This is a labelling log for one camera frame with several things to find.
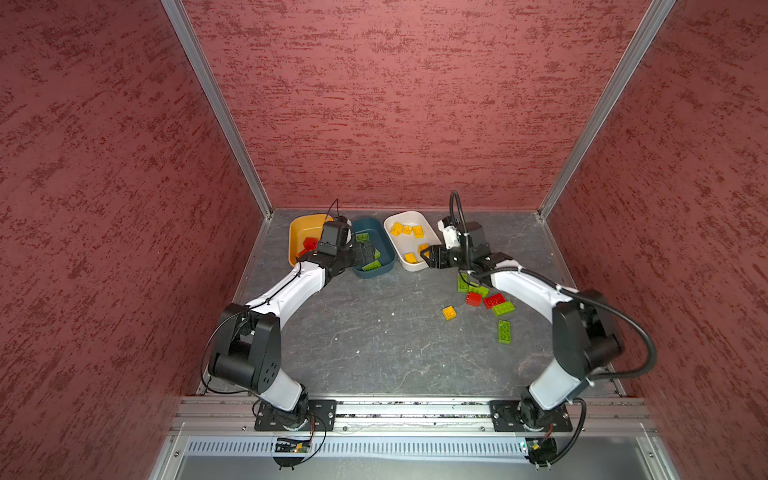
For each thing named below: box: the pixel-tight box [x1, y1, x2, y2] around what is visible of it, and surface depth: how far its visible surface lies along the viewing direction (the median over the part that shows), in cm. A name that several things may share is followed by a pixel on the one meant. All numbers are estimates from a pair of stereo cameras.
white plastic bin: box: [384, 210, 443, 272], surface depth 115 cm
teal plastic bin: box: [352, 217, 397, 279], surface depth 107 cm
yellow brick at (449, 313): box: [442, 306, 457, 321], surface depth 94 cm
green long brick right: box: [498, 320, 511, 345], surface depth 89 cm
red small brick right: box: [465, 292, 482, 308], surface depth 97 cm
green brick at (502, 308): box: [492, 301, 515, 317], surface depth 94 cm
